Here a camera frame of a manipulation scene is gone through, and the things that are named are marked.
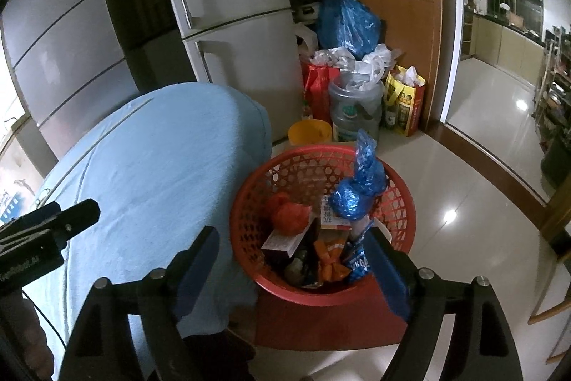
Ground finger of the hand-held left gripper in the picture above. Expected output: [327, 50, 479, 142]
[49, 198, 101, 250]
[0, 202, 62, 236]

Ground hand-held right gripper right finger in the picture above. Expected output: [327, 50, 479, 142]
[363, 226, 525, 381]

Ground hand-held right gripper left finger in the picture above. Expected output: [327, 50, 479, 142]
[58, 226, 221, 381]

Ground orange wrapper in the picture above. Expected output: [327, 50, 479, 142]
[312, 239, 352, 284]

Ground white box with red print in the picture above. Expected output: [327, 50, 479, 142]
[320, 196, 353, 230]

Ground small blue plastic bag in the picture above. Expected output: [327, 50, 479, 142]
[328, 129, 388, 223]

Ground red and white cardboard box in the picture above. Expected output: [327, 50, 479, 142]
[260, 218, 319, 263]

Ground red plastic mesh basket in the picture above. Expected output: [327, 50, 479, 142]
[229, 144, 418, 297]

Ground red plastic bag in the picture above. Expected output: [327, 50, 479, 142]
[268, 192, 313, 235]

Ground person's left hand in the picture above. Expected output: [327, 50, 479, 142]
[0, 289, 55, 381]

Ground white chest freezer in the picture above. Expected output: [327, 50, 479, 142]
[0, 95, 59, 225]

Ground blue tablecloth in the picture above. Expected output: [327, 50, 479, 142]
[33, 82, 274, 381]

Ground light wooden chair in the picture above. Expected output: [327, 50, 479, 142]
[529, 229, 571, 364]

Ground yellow plastic bucket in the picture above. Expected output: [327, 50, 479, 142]
[288, 119, 333, 147]

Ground grey three-drawer refrigerator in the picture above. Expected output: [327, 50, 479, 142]
[0, 0, 139, 161]

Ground clear water jug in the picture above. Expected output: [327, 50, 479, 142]
[328, 71, 385, 143]

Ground yellow shopping bag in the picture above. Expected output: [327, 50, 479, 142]
[384, 66, 426, 137]

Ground red gift bag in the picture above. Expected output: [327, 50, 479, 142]
[301, 62, 342, 125]

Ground white plastic bag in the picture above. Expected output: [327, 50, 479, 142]
[352, 43, 402, 91]
[311, 47, 358, 71]

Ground grey two-door refrigerator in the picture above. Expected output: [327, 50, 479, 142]
[152, 0, 306, 145]

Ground metal storage rack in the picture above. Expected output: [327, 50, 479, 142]
[533, 24, 571, 190]

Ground wooden display cabinet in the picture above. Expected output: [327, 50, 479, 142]
[272, 0, 449, 134]

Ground large blue plastic bag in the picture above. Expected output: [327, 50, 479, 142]
[316, 0, 383, 60]

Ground kitchen counter cabinets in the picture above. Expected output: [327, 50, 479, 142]
[468, 12, 549, 74]

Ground thin black cable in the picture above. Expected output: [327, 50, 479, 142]
[20, 294, 67, 350]

